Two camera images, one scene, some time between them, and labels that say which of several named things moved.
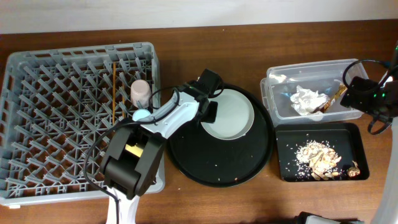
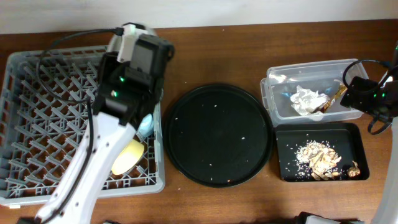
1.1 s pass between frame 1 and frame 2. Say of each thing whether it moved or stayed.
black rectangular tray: stayed
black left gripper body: moved
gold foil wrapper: stayed
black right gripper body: stayed
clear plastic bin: stayed
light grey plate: moved
